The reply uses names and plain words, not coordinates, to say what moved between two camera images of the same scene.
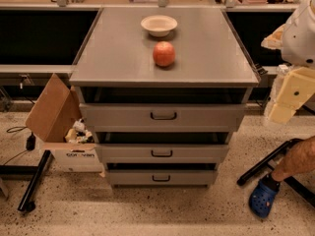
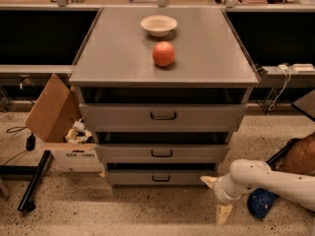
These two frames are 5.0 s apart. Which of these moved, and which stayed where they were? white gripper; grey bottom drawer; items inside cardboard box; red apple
Moved: white gripper
Stayed: red apple; items inside cardboard box; grey bottom drawer
